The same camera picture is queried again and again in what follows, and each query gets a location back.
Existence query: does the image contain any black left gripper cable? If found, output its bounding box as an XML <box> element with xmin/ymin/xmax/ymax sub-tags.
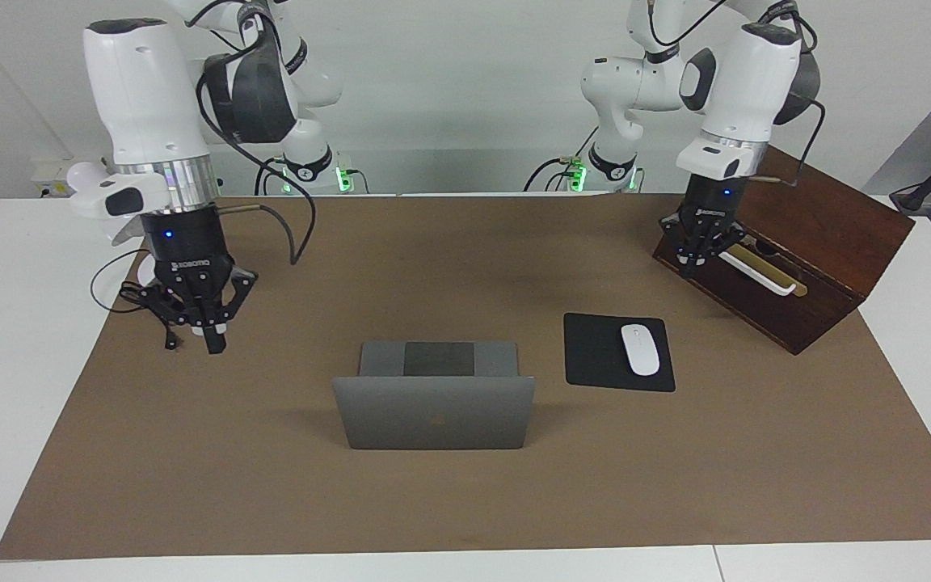
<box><xmin>647</xmin><ymin>0</ymin><xmax>828</xmax><ymax>188</ymax></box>

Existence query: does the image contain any dark wooden box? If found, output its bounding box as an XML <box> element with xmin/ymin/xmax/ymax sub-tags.
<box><xmin>652</xmin><ymin>145</ymin><xmax>916</xmax><ymax>356</ymax></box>

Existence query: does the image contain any white wall socket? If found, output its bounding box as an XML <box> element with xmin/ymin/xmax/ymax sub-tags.
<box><xmin>32</xmin><ymin>158</ymin><xmax>72</xmax><ymax>199</ymax></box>

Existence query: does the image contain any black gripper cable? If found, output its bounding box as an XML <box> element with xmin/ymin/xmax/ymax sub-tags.
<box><xmin>647</xmin><ymin>0</ymin><xmax>828</xmax><ymax>188</ymax></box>
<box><xmin>195</xmin><ymin>0</ymin><xmax>317</xmax><ymax>268</ymax></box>

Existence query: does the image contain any gold handle plate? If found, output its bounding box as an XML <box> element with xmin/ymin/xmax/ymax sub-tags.
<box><xmin>728</xmin><ymin>242</ymin><xmax>808</xmax><ymax>297</ymax></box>

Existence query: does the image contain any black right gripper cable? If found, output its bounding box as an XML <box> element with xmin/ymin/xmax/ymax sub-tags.
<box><xmin>195</xmin><ymin>0</ymin><xmax>317</xmax><ymax>268</ymax></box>

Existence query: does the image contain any white box handle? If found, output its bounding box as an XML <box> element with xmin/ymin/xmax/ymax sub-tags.
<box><xmin>718</xmin><ymin>247</ymin><xmax>798</xmax><ymax>296</ymax></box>

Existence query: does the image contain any white computer mouse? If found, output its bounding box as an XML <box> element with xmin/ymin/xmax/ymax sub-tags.
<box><xmin>621</xmin><ymin>323</ymin><xmax>661</xmax><ymax>377</ymax></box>

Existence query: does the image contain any brown table mat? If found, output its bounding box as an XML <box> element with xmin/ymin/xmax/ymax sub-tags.
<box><xmin>0</xmin><ymin>192</ymin><xmax>931</xmax><ymax>560</ymax></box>

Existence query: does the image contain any black mouse pad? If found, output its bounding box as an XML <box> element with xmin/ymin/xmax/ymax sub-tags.
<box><xmin>563</xmin><ymin>313</ymin><xmax>676</xmax><ymax>394</ymax></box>

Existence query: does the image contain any grey laptop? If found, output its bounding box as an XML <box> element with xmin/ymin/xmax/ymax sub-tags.
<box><xmin>331</xmin><ymin>339</ymin><xmax>537</xmax><ymax>451</ymax></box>

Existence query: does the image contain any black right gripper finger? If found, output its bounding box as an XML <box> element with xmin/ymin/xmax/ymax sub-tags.
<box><xmin>142</xmin><ymin>283</ymin><xmax>216</xmax><ymax>354</ymax></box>
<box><xmin>209</xmin><ymin>271</ymin><xmax>258</xmax><ymax>354</ymax></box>

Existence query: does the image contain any white desk lamp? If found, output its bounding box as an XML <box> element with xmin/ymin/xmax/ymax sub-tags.
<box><xmin>67</xmin><ymin>162</ymin><xmax>228</xmax><ymax>336</ymax></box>

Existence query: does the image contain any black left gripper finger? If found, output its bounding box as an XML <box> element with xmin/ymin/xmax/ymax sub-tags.
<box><xmin>659</xmin><ymin>212</ymin><xmax>698</xmax><ymax>278</ymax></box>
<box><xmin>697</xmin><ymin>220</ymin><xmax>749</xmax><ymax>266</ymax></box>

